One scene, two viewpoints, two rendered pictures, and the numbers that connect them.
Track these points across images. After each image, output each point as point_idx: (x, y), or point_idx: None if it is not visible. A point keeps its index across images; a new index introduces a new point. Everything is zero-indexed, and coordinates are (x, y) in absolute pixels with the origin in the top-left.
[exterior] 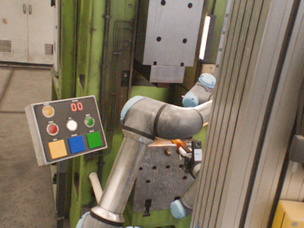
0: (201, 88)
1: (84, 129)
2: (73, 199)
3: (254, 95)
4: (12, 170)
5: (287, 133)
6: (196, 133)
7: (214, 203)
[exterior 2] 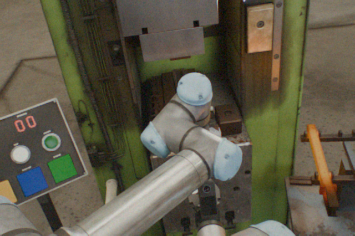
0: (176, 112)
1: (44, 155)
2: None
3: None
4: (73, 136)
5: None
6: (258, 114)
7: None
